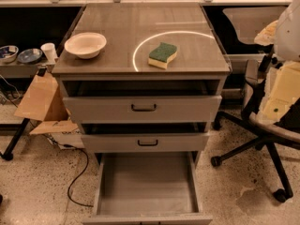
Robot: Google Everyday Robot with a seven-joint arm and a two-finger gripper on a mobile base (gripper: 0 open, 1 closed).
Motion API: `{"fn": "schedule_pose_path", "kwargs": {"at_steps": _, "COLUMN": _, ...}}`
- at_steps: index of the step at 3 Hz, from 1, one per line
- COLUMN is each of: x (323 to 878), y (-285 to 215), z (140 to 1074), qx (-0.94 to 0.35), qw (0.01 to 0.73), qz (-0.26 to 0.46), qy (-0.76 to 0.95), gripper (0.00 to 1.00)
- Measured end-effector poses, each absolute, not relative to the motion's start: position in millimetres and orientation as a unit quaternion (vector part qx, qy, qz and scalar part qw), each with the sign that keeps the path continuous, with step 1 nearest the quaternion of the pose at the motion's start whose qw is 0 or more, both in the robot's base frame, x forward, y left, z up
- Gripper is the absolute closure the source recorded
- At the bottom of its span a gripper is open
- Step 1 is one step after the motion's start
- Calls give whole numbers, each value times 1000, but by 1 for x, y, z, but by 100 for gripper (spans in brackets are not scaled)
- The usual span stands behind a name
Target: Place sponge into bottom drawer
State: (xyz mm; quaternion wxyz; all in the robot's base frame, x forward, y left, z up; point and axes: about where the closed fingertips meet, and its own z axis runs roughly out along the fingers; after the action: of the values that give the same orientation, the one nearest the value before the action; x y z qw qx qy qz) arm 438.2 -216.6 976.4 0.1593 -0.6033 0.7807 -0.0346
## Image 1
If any green yellow sponge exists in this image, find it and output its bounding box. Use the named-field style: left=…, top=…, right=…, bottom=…
left=148, top=42, right=177, bottom=69

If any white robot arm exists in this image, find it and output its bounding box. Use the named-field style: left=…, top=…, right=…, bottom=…
left=254, top=0, right=300, bottom=62

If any grey drawer cabinet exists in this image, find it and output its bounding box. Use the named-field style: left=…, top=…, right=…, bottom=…
left=52, top=3, right=232, bottom=163

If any grey middle drawer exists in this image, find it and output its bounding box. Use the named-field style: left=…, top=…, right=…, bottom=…
left=82, top=123, right=209, bottom=153

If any grey drawer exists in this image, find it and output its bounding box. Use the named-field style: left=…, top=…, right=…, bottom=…
left=82, top=123, right=209, bottom=153
left=82, top=152, right=212, bottom=225
left=64, top=80, right=221, bottom=124

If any grey top drawer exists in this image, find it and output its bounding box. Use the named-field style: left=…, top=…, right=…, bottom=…
left=64, top=80, right=221, bottom=124

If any grey bottom drawer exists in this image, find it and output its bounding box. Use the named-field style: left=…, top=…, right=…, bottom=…
left=82, top=152, right=212, bottom=225

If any brown cardboard box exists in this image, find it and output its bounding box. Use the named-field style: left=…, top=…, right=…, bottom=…
left=14, top=72, right=83, bottom=149

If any white paper cup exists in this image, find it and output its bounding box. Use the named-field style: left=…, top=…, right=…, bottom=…
left=40, top=43, right=58, bottom=63

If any blue plate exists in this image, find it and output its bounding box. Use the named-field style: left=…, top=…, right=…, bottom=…
left=17, top=49, right=42, bottom=64

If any black office chair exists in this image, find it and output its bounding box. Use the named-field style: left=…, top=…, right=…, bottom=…
left=211, top=58, right=300, bottom=203

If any grey side shelf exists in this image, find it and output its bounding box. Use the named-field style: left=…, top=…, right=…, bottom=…
left=0, top=59, right=54, bottom=79

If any black table leg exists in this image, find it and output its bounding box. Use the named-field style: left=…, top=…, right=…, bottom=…
left=0, top=118, right=29, bottom=161

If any blue white bowl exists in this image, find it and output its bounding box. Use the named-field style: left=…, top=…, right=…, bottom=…
left=0, top=45, right=19, bottom=64

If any black floor cable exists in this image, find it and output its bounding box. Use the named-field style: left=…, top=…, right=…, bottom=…
left=55, top=143, right=95, bottom=208

